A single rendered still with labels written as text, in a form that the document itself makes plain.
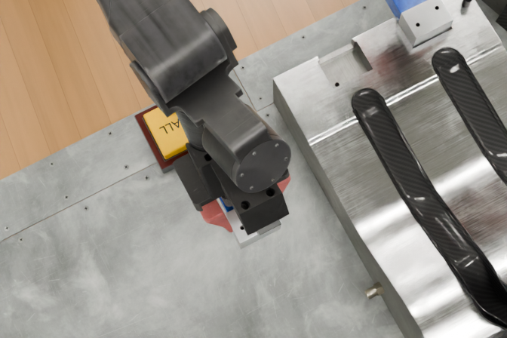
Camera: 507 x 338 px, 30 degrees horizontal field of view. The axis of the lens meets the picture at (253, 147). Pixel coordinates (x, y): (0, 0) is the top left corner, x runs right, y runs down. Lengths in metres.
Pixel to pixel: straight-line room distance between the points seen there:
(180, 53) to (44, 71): 0.48
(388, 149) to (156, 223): 0.30
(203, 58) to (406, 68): 0.38
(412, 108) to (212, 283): 0.32
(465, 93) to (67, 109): 0.50
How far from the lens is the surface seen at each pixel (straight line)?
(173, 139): 1.16
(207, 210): 0.94
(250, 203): 0.84
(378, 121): 1.11
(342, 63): 1.15
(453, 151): 1.11
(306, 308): 1.15
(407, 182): 1.10
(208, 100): 0.82
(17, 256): 1.20
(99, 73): 1.24
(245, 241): 1.00
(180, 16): 0.80
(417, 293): 1.03
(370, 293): 1.11
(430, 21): 1.13
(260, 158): 0.81
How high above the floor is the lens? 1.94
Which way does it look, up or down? 75 degrees down
